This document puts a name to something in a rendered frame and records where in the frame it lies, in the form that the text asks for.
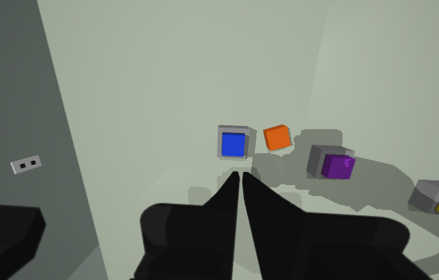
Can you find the purple button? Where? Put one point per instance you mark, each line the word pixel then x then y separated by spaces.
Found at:
pixel 331 162

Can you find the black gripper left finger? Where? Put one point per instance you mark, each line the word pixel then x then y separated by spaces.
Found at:
pixel 208 226

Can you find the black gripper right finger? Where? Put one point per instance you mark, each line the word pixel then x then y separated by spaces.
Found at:
pixel 283 234

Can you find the orange block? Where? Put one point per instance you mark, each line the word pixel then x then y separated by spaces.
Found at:
pixel 277 137

